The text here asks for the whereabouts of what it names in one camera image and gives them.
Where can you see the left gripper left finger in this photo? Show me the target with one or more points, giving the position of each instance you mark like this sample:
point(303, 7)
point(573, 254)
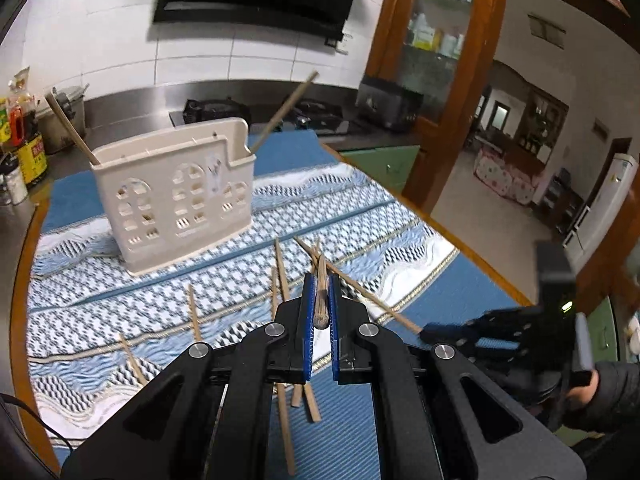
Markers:
point(279, 350)

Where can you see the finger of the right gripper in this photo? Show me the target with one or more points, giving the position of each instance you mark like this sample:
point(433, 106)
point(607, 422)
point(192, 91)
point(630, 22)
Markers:
point(433, 333)
point(496, 344)

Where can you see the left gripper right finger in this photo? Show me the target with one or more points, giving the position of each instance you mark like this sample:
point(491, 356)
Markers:
point(364, 352)

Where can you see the right hand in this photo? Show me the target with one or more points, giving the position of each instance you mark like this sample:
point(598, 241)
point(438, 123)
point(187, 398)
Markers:
point(580, 397)

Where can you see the white refrigerator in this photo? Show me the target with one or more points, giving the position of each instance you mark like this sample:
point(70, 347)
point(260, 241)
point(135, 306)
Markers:
point(595, 220)

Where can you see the green cabinet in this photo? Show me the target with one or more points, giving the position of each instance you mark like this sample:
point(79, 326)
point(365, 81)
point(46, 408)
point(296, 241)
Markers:
point(389, 166)

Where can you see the blue patterned table cloth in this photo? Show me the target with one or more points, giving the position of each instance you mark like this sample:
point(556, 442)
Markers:
point(80, 296)

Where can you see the white plastic utensil holder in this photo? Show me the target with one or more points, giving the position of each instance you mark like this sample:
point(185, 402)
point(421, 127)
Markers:
point(173, 193)

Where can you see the black appliance box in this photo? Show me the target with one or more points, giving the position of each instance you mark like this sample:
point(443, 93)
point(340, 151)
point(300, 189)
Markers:
point(387, 105)

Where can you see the black gas stove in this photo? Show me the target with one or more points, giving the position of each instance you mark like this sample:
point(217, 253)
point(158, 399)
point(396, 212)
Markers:
point(306, 114)

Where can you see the small white jar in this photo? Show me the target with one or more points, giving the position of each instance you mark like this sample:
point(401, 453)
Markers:
point(12, 173)

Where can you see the wooden door frame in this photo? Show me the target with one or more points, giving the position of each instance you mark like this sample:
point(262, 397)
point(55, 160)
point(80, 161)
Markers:
point(443, 50)

